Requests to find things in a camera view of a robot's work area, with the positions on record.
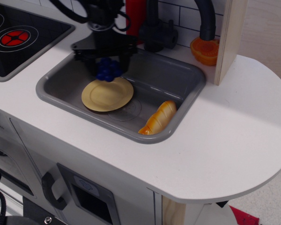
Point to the grey dishwasher door panel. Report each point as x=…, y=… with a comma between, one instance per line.
x=90, y=196

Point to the red cloth on floor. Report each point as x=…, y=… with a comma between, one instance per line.
x=244, y=218

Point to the black toy stovetop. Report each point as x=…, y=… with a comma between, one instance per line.
x=24, y=37

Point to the black oven door handle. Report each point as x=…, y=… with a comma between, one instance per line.
x=47, y=182

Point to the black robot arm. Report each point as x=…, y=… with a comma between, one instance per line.
x=99, y=11

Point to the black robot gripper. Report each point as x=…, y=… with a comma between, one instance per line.
x=104, y=41

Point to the red ketchup bottle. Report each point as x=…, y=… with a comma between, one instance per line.
x=136, y=10

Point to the orange half toy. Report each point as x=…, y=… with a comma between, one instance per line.
x=206, y=52

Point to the toy bread loaf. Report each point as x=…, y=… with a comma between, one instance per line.
x=160, y=119

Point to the dark grey toy faucet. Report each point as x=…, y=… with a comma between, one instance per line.
x=156, y=36

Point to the blue toy blueberries cluster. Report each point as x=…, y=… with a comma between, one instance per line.
x=108, y=69

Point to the light wooden side panel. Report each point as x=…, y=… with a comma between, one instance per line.
x=232, y=26

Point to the white oven door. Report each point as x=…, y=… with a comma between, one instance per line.
x=16, y=167

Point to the yellow toy plate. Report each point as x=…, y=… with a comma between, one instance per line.
x=102, y=96

